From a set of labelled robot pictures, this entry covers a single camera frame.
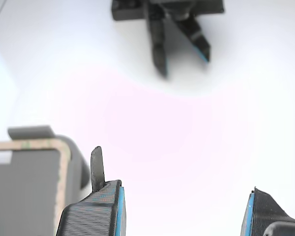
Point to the tan rectangular adhesive frame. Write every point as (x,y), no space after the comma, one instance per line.
(64,172)

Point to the grey holder with dark legs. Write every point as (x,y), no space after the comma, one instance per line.
(27,186)

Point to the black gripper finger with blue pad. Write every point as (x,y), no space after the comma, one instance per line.
(93,216)
(263,216)

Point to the black gripper assembly blue pads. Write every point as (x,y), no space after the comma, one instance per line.
(157,37)

